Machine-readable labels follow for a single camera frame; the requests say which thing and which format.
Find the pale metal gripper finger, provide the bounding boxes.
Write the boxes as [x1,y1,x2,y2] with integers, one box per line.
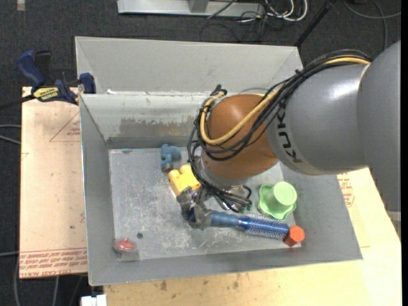
[187,216,207,231]
[194,203,214,220]

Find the blue hairbrush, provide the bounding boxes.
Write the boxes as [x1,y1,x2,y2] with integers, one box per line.
[188,209,290,240]

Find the yellow toy block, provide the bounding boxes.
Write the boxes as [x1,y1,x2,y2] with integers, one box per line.
[168,163,202,200]

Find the grey metal bin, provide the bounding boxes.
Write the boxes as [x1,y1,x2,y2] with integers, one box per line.
[75,36,363,287]

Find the blue toy figure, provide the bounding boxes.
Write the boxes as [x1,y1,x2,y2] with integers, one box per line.
[159,143,182,171]

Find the red round spinning top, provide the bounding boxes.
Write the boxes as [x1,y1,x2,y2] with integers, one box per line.
[113,237,138,254]

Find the green flower-shaped cup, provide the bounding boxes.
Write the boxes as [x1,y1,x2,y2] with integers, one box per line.
[257,181,298,221]

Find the orange hexagonal block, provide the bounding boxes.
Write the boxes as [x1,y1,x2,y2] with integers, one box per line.
[282,224,306,247]

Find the brown cardboard board red print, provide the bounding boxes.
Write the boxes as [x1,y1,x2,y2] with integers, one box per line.
[18,86,356,280]

